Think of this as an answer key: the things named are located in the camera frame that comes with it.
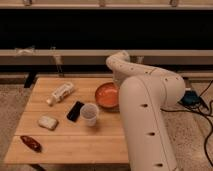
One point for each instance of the orange ceramic bowl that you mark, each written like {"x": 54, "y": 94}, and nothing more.
{"x": 106, "y": 95}

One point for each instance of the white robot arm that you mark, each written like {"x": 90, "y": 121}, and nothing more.
{"x": 143, "y": 92}

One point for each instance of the white plastic cup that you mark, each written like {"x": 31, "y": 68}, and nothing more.
{"x": 89, "y": 113}

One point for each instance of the white plastic bottle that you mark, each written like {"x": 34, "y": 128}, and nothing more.
{"x": 60, "y": 93}

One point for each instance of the black smartphone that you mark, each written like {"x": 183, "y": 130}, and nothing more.
{"x": 75, "y": 111}

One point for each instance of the wooden table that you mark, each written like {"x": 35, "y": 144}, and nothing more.
{"x": 70, "y": 142}

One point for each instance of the blue device on floor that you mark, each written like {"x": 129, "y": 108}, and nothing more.
{"x": 190, "y": 98}

